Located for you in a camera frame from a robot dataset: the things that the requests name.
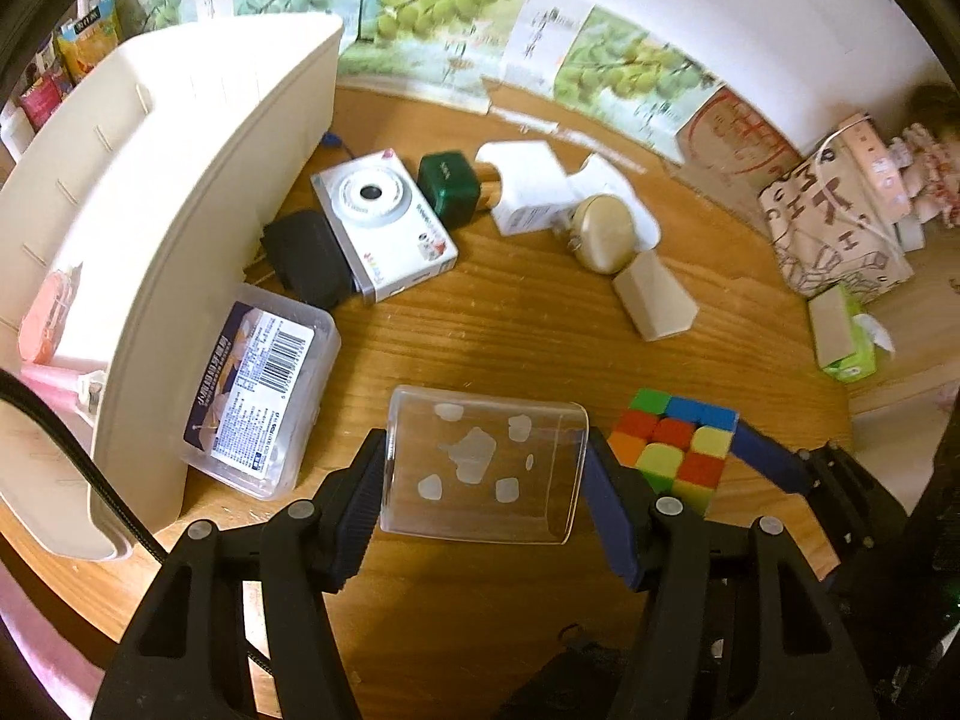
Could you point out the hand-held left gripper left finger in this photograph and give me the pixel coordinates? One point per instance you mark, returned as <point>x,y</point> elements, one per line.
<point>360,510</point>

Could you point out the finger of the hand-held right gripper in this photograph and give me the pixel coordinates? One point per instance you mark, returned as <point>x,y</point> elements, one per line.
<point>769,457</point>

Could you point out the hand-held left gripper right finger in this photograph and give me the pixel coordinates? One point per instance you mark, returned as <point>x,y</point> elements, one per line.
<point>607,510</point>

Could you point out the colourful puzzle cube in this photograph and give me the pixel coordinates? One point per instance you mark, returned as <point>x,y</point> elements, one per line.
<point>675,450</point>

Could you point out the labelled clear plastic box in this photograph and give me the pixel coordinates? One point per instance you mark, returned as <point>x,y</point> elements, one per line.
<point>255,382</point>

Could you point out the beige wedge box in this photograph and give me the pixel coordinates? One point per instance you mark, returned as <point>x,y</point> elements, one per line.
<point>656,300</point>

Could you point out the black pouch case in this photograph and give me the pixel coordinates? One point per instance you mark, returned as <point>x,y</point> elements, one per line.
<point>307,255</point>

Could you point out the round gold compact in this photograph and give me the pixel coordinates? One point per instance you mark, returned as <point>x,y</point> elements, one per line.
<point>604,236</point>

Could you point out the white charger plug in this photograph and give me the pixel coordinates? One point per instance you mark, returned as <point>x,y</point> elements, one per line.
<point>529,195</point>

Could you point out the green perfume bottle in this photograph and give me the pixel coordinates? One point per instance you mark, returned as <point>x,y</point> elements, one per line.
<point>446,187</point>

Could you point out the white storage bin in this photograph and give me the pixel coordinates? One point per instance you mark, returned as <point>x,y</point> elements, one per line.
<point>210,127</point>

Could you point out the green tissue pack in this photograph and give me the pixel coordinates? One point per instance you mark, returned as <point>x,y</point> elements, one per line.
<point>844,337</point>

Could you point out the printed paper bag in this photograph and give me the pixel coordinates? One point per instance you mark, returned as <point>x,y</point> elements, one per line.
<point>832,240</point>

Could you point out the small white box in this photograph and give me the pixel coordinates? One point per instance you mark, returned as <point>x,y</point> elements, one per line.
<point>910,234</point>

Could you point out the red print cardboard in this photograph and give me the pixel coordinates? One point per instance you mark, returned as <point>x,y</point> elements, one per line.
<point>735,142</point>

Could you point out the pink plastic object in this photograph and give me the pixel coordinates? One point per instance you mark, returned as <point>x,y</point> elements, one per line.
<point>52,382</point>

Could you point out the pink cloth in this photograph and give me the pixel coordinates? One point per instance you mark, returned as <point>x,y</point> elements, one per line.
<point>45,652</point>

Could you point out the cloth doll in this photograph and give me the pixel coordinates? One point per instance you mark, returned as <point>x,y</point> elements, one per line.
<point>930,150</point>

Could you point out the small blue tag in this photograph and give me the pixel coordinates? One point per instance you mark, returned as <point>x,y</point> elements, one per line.
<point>334,142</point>

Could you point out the white tape strip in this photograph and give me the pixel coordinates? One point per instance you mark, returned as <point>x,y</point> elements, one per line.
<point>540,124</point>

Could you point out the pink packet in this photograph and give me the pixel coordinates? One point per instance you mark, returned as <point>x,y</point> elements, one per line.
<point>45,97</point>

